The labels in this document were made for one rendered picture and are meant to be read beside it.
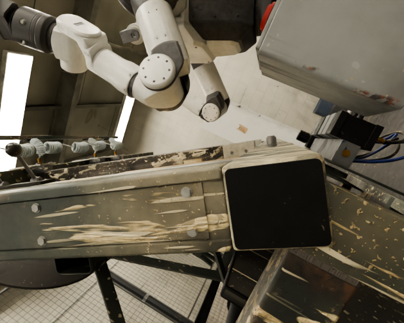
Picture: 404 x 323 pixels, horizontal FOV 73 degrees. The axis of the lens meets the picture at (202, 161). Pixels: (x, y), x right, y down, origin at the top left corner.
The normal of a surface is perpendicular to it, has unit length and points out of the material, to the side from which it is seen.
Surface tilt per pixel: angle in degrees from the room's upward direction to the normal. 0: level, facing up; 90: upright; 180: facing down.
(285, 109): 90
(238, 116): 90
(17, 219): 90
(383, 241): 90
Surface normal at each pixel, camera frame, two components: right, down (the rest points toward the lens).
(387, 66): -0.25, 0.09
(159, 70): -0.10, -0.22
